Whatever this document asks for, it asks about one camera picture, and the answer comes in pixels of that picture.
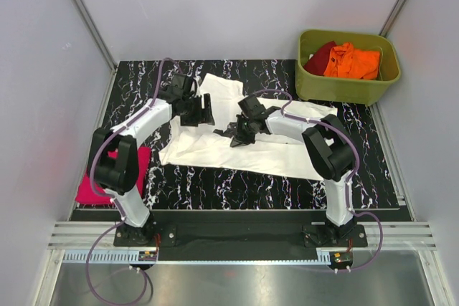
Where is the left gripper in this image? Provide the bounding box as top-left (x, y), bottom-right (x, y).
top-left (181, 94), bottom-right (214, 128)

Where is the white printed t-shirt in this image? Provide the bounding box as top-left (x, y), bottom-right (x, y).
top-left (159, 73), bottom-right (322, 181)

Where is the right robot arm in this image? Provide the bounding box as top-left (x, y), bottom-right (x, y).
top-left (230, 95), bottom-right (359, 247)

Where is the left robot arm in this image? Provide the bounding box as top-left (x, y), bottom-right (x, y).
top-left (87, 74), bottom-right (215, 246)

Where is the olive green plastic bin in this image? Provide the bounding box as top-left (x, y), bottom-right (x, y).
top-left (295, 29), bottom-right (401, 106)

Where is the dark red t-shirt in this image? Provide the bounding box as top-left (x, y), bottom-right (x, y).
top-left (303, 41), bottom-right (336, 76)

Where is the orange t-shirt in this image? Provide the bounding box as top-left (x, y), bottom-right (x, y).
top-left (323, 42), bottom-right (382, 80)

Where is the folded pink t-shirt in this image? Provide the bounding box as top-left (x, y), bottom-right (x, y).
top-left (75, 146), bottom-right (151, 206)

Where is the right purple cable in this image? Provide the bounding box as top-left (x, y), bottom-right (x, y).
top-left (256, 89), bottom-right (384, 271)

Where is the purple cable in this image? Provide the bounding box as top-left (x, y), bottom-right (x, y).
top-left (256, 89), bottom-right (384, 271)
top-left (85, 57), bottom-right (180, 303)

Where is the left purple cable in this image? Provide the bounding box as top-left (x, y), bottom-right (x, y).
top-left (85, 57), bottom-right (180, 303)

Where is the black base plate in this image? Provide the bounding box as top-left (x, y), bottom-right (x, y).
top-left (114, 210), bottom-right (368, 264)

